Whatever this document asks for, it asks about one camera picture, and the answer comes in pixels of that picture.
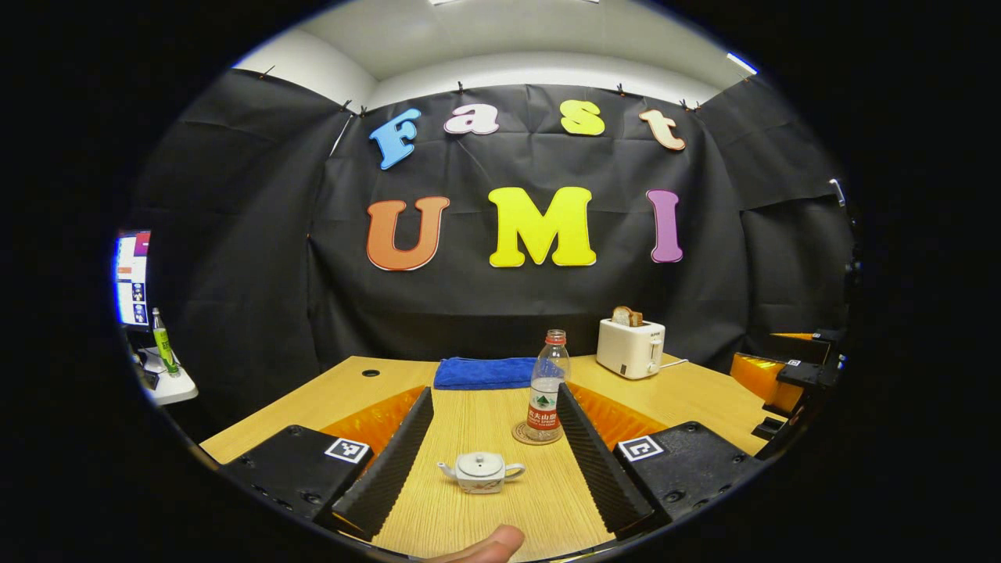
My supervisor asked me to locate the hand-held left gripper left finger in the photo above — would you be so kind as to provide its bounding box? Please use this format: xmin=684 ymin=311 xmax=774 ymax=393
xmin=221 ymin=386 xmax=436 ymax=540

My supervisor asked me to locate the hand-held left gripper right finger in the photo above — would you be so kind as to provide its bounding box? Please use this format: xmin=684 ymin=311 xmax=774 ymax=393
xmin=556 ymin=382 xmax=763 ymax=542

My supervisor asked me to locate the white floral teacup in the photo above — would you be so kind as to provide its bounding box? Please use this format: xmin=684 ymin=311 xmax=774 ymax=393
xmin=437 ymin=452 xmax=526 ymax=495

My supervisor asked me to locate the white side table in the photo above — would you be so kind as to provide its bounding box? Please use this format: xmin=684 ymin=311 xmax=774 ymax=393
xmin=133 ymin=348 xmax=199 ymax=406

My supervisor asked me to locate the computer monitor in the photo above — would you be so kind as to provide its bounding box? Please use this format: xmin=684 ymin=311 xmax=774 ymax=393
xmin=115 ymin=230 xmax=152 ymax=329

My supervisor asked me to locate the clear plastic water bottle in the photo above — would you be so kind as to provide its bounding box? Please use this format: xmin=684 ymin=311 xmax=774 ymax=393
xmin=525 ymin=329 xmax=572 ymax=443

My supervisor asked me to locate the round wooden coaster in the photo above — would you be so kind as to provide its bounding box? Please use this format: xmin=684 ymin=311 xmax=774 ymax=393
xmin=512 ymin=420 xmax=565 ymax=446

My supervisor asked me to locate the black backdrop cloth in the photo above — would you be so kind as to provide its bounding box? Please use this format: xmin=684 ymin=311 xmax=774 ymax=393
xmin=125 ymin=69 xmax=857 ymax=427

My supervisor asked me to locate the white toaster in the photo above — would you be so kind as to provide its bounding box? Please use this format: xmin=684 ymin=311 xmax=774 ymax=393
xmin=596 ymin=317 xmax=666 ymax=381

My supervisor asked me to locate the green drink bottle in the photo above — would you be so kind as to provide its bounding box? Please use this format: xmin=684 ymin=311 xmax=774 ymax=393
xmin=151 ymin=307 xmax=181 ymax=378

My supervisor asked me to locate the blue folded towel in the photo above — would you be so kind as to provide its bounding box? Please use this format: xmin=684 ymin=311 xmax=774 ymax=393
xmin=433 ymin=357 xmax=540 ymax=391

